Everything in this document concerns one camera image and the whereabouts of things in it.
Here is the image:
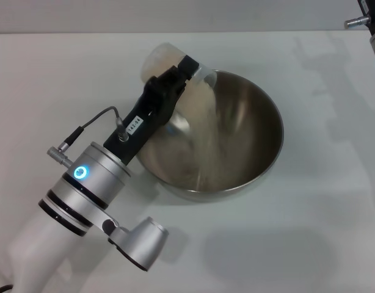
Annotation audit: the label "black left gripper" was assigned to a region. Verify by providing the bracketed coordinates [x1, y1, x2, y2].
[103, 54, 201, 165]

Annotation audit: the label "white rice grains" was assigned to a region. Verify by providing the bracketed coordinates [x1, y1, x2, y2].
[141, 45, 227, 192]

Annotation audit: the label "clear plastic measuring cup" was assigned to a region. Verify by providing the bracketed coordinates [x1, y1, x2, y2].
[140, 42, 220, 92]

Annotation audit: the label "stainless steel mixing bowl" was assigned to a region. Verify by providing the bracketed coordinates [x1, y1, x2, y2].
[135, 69, 285, 202]

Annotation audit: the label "grey right gripper cable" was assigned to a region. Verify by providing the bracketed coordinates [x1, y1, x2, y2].
[344, 17, 370, 30]

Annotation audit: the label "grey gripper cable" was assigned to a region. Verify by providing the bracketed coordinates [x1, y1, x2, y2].
[46, 106, 129, 168]
[344, 17, 370, 30]

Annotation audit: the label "grey left gripper cable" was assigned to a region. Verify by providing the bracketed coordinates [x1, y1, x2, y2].
[46, 106, 129, 168]

